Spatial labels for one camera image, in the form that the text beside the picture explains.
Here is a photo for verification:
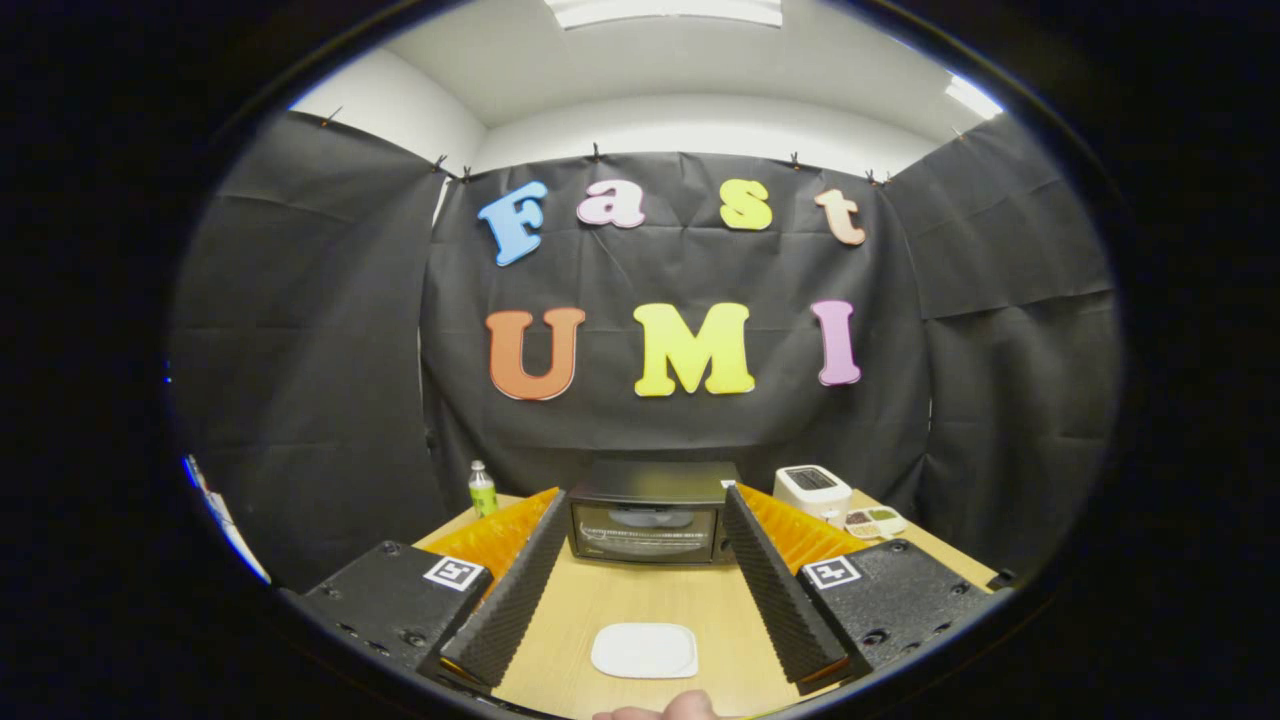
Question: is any white plate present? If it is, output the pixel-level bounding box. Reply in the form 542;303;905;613
590;622;699;680

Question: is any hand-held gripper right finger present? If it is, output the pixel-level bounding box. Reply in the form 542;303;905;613
724;482;1013;696

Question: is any small ceiling light panel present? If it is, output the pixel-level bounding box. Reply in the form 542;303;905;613
943;73;1004;121

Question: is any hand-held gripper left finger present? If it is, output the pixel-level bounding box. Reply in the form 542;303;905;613
280;487;567;696

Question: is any white pop-up toaster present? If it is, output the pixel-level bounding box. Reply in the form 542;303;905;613
773;464;854;529

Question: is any long ceiling light panel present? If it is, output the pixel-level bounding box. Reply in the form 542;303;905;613
545;0;784;29

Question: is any white divided snack dish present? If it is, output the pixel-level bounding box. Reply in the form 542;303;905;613
843;506;909;541

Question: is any black toaster oven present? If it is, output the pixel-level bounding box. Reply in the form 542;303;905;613
565;460;741;566

